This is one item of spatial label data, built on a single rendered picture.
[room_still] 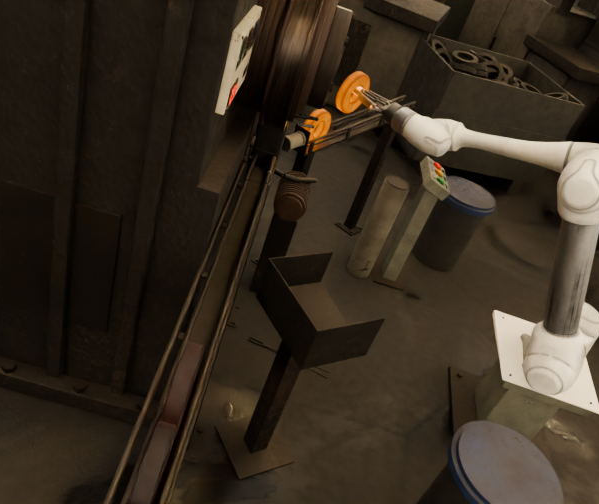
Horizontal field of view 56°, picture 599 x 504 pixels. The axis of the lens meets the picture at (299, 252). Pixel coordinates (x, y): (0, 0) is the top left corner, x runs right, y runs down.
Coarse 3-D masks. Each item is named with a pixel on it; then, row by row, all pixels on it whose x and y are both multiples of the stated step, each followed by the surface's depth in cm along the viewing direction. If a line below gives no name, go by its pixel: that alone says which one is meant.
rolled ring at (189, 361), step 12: (192, 348) 108; (180, 360) 105; (192, 360) 106; (180, 372) 103; (192, 372) 104; (180, 384) 102; (192, 384) 117; (168, 396) 102; (180, 396) 102; (168, 408) 102; (180, 408) 102; (168, 420) 103; (180, 420) 111
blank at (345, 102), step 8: (360, 72) 204; (352, 80) 201; (360, 80) 203; (368, 80) 208; (344, 88) 201; (352, 88) 203; (368, 88) 211; (336, 96) 204; (344, 96) 202; (352, 96) 212; (336, 104) 207; (344, 104) 206; (352, 104) 210; (344, 112) 209
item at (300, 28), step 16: (304, 0) 138; (320, 0) 137; (304, 16) 138; (288, 32) 138; (304, 32) 138; (288, 48) 139; (304, 48) 138; (288, 64) 141; (272, 80) 143; (288, 80) 143; (272, 96) 147; (288, 96) 146; (272, 112) 152; (288, 112) 149
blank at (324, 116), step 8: (312, 112) 218; (320, 112) 218; (328, 112) 221; (312, 120) 216; (320, 120) 220; (328, 120) 225; (312, 128) 218; (320, 128) 227; (328, 128) 229; (312, 136) 222
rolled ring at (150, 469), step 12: (156, 432) 94; (168, 432) 95; (156, 444) 92; (168, 444) 93; (144, 456) 90; (156, 456) 90; (168, 456) 103; (144, 468) 89; (156, 468) 89; (144, 480) 88; (156, 480) 89; (132, 492) 88; (144, 492) 88; (156, 492) 102
